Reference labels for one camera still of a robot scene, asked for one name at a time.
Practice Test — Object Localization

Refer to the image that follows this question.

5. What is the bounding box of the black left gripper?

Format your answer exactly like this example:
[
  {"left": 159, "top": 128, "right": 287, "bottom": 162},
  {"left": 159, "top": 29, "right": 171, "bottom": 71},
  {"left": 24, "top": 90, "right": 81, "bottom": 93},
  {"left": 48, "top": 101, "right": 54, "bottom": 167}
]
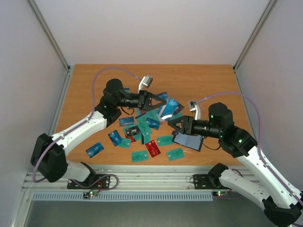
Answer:
[{"left": 116, "top": 90, "right": 168, "bottom": 111}]

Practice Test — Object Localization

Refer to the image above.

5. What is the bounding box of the dark blue card holder wallet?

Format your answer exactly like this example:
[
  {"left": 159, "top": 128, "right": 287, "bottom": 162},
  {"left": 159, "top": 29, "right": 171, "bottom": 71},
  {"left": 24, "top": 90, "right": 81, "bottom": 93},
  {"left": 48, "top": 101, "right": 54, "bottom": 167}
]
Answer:
[{"left": 172, "top": 131, "right": 204, "bottom": 152}]

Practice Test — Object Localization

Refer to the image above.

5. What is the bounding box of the teal vip card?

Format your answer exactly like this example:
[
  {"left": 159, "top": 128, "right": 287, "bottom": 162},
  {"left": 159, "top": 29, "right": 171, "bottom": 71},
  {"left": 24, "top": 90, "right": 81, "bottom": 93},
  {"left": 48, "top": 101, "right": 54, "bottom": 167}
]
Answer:
[
  {"left": 131, "top": 150, "right": 149, "bottom": 163},
  {"left": 157, "top": 135, "right": 174, "bottom": 146},
  {"left": 167, "top": 148, "right": 185, "bottom": 161}
]

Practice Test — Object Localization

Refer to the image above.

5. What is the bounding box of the blue striped card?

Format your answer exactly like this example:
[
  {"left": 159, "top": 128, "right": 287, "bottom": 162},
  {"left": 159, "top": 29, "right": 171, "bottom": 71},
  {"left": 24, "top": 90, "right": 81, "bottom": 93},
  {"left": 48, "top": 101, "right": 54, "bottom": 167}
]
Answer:
[{"left": 157, "top": 98, "right": 184, "bottom": 121}]

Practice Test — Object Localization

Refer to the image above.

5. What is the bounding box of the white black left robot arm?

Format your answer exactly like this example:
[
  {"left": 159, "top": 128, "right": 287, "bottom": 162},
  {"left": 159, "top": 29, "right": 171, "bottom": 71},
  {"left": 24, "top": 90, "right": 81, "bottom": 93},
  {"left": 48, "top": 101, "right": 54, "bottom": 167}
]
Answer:
[{"left": 30, "top": 79, "right": 167, "bottom": 188}]

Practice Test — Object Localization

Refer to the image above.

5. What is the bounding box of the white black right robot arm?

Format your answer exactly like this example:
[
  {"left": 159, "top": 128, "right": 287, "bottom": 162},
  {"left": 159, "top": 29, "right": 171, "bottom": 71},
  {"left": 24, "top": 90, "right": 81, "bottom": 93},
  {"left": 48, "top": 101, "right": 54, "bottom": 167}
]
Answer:
[{"left": 168, "top": 103, "right": 303, "bottom": 227}]

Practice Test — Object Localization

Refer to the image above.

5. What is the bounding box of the blue VIP card back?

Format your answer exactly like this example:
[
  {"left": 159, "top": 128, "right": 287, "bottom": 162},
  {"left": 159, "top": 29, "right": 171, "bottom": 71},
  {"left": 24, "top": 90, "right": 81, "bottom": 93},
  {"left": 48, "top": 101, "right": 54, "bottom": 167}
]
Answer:
[{"left": 156, "top": 92, "right": 169, "bottom": 100}]

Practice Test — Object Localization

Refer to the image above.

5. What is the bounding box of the blue vip card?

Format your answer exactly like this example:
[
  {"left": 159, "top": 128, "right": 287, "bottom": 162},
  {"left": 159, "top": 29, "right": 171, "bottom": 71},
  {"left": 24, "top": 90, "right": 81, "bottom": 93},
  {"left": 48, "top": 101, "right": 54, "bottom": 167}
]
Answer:
[
  {"left": 156, "top": 92, "right": 169, "bottom": 100},
  {"left": 86, "top": 142, "right": 104, "bottom": 158},
  {"left": 146, "top": 118, "right": 160, "bottom": 130}
]

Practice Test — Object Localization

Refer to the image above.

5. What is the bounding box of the blue VIP card centre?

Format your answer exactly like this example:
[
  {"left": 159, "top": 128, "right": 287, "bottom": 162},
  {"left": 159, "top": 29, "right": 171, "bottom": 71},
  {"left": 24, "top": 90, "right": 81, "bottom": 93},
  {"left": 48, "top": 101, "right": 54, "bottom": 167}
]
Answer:
[{"left": 146, "top": 118, "right": 160, "bottom": 130}]

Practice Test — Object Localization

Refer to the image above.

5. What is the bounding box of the teal VIP card front right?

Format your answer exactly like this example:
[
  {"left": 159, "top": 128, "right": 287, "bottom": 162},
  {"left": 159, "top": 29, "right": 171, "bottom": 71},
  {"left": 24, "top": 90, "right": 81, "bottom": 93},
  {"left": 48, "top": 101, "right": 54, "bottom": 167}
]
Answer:
[{"left": 167, "top": 148, "right": 185, "bottom": 161}]

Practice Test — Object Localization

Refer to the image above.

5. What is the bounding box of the red card centre front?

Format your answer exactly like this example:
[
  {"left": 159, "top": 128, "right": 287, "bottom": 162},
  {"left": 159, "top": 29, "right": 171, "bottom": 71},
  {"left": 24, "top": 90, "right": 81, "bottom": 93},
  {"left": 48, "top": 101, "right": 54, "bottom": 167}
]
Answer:
[{"left": 145, "top": 140, "right": 161, "bottom": 157}]

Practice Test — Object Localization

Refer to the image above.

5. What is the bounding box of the black VIP card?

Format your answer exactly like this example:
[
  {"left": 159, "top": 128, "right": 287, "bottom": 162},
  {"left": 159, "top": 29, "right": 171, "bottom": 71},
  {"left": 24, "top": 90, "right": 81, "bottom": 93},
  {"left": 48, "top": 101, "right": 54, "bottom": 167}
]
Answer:
[{"left": 125, "top": 125, "right": 141, "bottom": 137}]

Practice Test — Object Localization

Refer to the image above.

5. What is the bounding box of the blue card with stripe left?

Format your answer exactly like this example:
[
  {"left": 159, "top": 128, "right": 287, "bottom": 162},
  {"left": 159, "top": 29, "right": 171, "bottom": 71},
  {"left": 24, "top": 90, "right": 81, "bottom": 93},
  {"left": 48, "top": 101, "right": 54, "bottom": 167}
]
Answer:
[{"left": 119, "top": 117, "right": 134, "bottom": 127}]

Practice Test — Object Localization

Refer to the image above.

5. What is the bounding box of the blue card left middle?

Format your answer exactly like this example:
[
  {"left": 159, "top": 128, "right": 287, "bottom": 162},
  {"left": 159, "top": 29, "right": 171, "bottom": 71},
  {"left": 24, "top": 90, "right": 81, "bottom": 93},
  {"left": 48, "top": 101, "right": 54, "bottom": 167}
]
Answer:
[{"left": 108, "top": 130, "right": 123, "bottom": 146}]

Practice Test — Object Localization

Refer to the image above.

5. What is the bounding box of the blue VIP card far left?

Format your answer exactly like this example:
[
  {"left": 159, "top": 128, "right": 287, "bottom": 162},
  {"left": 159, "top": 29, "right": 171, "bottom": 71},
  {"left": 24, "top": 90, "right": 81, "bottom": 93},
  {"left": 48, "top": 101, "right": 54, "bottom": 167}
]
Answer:
[{"left": 86, "top": 142, "right": 104, "bottom": 158}]

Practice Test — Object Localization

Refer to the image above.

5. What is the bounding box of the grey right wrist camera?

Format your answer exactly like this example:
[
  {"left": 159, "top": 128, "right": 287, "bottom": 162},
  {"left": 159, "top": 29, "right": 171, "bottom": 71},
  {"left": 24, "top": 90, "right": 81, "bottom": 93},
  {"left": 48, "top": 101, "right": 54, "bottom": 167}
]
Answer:
[{"left": 188, "top": 100, "right": 201, "bottom": 120}]

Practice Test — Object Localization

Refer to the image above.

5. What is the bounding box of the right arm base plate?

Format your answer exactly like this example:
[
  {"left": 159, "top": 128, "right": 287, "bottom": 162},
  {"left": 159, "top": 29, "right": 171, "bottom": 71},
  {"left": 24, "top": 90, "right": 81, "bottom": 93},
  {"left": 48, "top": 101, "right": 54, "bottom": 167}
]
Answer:
[{"left": 192, "top": 174, "right": 220, "bottom": 190}]

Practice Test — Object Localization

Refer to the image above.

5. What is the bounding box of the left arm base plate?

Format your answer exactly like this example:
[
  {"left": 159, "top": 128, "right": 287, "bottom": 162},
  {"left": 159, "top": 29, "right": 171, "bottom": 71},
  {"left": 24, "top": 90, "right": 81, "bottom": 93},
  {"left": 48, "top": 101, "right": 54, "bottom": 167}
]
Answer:
[{"left": 67, "top": 174, "right": 111, "bottom": 190}]

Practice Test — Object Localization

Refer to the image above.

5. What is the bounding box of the grey slotted cable duct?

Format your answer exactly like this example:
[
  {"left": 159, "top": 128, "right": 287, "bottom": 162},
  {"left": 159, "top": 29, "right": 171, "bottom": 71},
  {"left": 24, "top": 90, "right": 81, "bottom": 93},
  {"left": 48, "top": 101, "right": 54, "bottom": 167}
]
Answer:
[{"left": 32, "top": 192, "right": 213, "bottom": 202}]

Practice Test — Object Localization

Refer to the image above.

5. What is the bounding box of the aluminium frame post right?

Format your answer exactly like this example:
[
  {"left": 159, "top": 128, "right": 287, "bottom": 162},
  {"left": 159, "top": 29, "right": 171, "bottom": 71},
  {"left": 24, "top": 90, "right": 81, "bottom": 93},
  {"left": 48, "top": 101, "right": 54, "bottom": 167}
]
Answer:
[{"left": 233, "top": 0, "right": 277, "bottom": 68}]

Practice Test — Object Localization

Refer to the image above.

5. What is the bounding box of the aluminium frame post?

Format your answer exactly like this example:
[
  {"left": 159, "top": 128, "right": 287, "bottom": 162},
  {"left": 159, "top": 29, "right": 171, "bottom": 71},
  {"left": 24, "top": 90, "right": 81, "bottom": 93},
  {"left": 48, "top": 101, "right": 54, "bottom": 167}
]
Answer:
[
  {"left": 27, "top": 0, "right": 71, "bottom": 72},
  {"left": 233, "top": 0, "right": 277, "bottom": 68}
]

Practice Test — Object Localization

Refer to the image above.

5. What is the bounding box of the aluminium frame post left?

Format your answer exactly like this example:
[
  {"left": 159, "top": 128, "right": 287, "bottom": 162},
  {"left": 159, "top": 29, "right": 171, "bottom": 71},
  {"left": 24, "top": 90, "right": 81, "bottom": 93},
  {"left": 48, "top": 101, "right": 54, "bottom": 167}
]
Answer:
[{"left": 27, "top": 0, "right": 71, "bottom": 72}]

